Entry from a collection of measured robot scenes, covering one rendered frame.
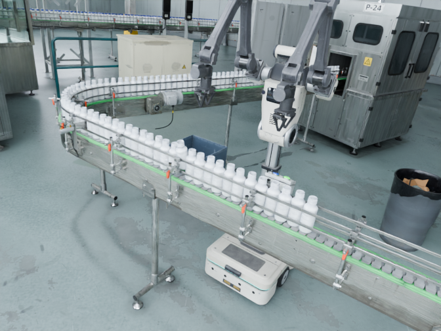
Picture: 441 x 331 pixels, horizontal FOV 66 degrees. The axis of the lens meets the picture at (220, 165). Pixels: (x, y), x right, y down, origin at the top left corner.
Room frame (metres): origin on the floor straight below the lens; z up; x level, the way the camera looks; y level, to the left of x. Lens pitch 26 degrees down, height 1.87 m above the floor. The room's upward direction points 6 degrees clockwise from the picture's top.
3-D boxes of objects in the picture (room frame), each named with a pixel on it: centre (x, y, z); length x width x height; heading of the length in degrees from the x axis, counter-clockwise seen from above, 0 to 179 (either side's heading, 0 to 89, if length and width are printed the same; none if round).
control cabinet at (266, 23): (7.93, -0.53, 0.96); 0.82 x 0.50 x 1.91; 130
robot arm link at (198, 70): (1.69, 0.14, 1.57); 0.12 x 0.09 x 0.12; 148
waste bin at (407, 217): (2.61, -1.74, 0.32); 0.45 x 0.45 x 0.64
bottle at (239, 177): (1.41, -0.10, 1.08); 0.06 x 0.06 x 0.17
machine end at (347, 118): (5.47, -2.11, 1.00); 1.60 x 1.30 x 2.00; 130
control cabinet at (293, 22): (8.50, -1.23, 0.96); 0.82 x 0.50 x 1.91; 130
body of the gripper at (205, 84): (1.72, 0.12, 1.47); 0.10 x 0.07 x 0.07; 150
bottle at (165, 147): (1.66, 0.30, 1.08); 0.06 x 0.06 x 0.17
